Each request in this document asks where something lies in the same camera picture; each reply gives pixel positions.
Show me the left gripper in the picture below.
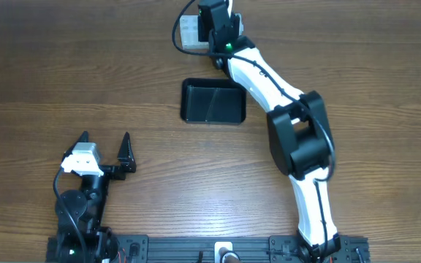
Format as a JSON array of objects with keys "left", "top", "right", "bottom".
[{"left": 62, "top": 130, "right": 137, "bottom": 181}]

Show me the black tray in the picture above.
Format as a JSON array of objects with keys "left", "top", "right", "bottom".
[{"left": 180, "top": 77, "right": 247, "bottom": 126}]

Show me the white test tube rack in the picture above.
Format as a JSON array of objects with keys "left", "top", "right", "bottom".
[{"left": 179, "top": 13, "right": 245, "bottom": 50}]

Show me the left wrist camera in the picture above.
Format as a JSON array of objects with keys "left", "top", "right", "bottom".
[{"left": 60, "top": 142, "right": 104, "bottom": 178}]

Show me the mounting rail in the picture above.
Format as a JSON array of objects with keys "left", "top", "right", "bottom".
[{"left": 45, "top": 234, "right": 371, "bottom": 263}]

